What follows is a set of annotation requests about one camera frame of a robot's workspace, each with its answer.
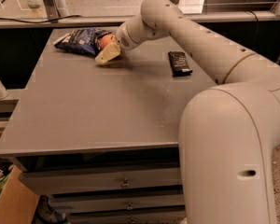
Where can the grey drawer cabinet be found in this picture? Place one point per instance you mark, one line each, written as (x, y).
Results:
(77, 114)

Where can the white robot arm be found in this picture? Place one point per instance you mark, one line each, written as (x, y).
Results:
(227, 133)

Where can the top grey drawer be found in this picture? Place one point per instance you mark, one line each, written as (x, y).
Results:
(101, 179)

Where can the red apple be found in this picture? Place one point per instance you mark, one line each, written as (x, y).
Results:
(107, 39)

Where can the grey metal rail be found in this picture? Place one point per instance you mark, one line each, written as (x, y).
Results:
(80, 21)

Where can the middle grey drawer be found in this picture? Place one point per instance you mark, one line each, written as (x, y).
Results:
(129, 201)

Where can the blue chip bag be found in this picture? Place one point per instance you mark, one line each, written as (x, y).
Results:
(82, 41)

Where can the grey drawer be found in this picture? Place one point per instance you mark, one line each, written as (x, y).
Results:
(101, 179)
(138, 216)
(129, 201)

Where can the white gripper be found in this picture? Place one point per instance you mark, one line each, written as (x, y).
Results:
(122, 40)

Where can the brown cardboard box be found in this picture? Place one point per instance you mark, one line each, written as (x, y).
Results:
(17, 202)

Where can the bottom grey drawer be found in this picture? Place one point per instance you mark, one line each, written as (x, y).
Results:
(138, 216)

